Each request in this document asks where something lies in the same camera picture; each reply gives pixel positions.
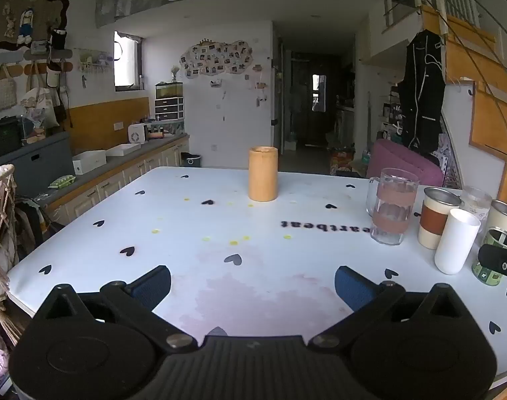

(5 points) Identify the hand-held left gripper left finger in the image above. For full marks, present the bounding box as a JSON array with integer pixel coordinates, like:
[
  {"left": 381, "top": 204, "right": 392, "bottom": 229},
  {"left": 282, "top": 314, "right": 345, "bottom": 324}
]
[{"left": 31, "top": 265, "right": 198, "bottom": 350}]

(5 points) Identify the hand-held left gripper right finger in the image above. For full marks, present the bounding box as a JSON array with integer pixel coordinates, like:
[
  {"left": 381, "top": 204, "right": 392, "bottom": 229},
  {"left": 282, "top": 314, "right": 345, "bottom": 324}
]
[{"left": 307, "top": 265, "right": 476, "bottom": 350}]

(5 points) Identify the bamboo wooden cup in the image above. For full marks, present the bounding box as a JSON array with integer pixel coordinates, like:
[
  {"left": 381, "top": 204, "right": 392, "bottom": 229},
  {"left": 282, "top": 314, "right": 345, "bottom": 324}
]
[{"left": 248, "top": 146, "right": 278, "bottom": 202}]

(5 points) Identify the green patterned cup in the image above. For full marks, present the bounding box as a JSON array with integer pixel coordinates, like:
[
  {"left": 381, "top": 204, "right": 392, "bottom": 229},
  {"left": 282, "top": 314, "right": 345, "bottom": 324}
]
[{"left": 472, "top": 227, "right": 507, "bottom": 287}]

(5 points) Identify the tall white cup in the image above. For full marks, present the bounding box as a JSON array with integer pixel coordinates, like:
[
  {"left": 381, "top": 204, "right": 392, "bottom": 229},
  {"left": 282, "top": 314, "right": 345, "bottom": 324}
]
[{"left": 434, "top": 208, "right": 481, "bottom": 276}]

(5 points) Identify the cream steel cup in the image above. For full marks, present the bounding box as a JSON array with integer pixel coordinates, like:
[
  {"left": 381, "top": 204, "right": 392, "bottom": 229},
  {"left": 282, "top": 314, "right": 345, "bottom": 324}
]
[{"left": 484, "top": 199, "right": 507, "bottom": 239}]

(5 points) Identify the steel cup with brown sleeve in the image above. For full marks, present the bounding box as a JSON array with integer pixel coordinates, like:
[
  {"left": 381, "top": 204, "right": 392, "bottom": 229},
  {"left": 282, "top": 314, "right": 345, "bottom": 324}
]
[{"left": 417, "top": 186, "right": 463, "bottom": 251}]

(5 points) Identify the small clear glass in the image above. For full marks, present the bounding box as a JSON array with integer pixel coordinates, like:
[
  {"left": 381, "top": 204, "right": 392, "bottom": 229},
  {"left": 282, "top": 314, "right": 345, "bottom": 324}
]
[{"left": 459, "top": 186, "right": 493, "bottom": 222}]

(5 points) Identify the glass mug with brown band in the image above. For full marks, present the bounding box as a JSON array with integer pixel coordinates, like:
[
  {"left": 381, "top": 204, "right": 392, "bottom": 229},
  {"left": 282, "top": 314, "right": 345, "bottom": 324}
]
[{"left": 366, "top": 168, "right": 421, "bottom": 246}]

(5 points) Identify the white heart print tablecloth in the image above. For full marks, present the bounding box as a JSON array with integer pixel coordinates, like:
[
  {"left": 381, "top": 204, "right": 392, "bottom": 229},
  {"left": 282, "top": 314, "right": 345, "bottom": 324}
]
[{"left": 6, "top": 166, "right": 507, "bottom": 380}]

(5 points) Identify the white cabinet with grey counter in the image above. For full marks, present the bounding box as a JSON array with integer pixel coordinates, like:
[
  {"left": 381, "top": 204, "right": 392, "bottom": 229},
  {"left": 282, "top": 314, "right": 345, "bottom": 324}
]
[{"left": 40, "top": 133, "right": 191, "bottom": 226}]

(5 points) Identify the pink armchair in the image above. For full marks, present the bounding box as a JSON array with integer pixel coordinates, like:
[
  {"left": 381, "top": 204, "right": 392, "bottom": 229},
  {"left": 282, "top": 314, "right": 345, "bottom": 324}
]
[{"left": 366, "top": 138, "right": 445, "bottom": 188}]

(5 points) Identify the green packet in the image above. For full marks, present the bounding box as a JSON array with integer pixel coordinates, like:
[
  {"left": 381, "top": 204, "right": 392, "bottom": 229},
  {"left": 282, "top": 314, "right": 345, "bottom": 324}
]
[{"left": 48, "top": 174, "right": 76, "bottom": 189}]

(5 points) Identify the white storage box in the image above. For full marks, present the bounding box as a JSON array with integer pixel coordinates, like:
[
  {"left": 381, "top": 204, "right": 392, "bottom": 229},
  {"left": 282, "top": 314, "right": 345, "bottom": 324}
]
[{"left": 72, "top": 149, "right": 107, "bottom": 175}]

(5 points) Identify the white tray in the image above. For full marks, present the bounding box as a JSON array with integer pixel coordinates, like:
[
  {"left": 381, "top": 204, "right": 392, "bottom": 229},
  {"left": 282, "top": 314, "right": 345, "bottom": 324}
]
[{"left": 106, "top": 143, "right": 142, "bottom": 157}]

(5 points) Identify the small white appliance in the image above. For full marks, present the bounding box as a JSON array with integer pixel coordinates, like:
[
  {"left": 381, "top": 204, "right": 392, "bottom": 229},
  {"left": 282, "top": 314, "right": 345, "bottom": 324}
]
[{"left": 127, "top": 123, "right": 147, "bottom": 145}]

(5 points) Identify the grey storage chest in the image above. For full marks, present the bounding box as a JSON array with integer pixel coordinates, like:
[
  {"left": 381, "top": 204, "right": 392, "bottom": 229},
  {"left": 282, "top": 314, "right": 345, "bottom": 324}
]
[{"left": 0, "top": 131, "right": 76, "bottom": 197}]

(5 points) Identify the small plastic drawer unit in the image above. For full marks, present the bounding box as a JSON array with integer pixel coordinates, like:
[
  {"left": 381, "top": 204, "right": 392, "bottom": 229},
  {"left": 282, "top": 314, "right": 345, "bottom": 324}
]
[{"left": 154, "top": 97, "right": 184, "bottom": 123}]

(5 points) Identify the black hanging jacket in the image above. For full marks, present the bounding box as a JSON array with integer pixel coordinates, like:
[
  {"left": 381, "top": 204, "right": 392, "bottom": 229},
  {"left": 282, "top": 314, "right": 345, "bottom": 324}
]
[{"left": 397, "top": 29, "right": 446, "bottom": 153}]

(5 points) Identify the glass fish tank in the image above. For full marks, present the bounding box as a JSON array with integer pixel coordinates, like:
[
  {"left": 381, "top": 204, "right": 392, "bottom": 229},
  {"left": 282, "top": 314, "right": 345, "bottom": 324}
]
[{"left": 155, "top": 82, "right": 183, "bottom": 99}]

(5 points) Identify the black plastic basket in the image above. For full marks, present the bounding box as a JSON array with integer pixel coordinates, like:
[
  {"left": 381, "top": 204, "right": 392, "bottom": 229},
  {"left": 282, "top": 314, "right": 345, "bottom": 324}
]
[{"left": 0, "top": 115, "right": 23, "bottom": 161}]

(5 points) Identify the window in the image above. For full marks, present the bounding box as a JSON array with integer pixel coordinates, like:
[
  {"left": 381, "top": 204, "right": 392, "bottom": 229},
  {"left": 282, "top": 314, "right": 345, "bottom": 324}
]
[{"left": 113, "top": 31, "right": 144, "bottom": 93}]

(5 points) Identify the cloud shaped photo collage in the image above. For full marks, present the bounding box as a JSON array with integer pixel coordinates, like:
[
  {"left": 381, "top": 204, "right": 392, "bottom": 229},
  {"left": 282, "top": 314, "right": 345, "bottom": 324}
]
[{"left": 179, "top": 39, "right": 254, "bottom": 78}]

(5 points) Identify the cream woven tote bag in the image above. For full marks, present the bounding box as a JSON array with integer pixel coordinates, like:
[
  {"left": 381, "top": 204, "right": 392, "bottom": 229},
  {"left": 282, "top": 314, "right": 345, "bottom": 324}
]
[{"left": 0, "top": 63, "right": 19, "bottom": 113}]

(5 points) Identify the brown wall board with dolls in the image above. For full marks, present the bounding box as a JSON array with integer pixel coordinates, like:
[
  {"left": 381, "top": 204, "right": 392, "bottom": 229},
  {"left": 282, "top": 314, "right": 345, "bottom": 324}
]
[{"left": 0, "top": 0, "right": 69, "bottom": 53}]

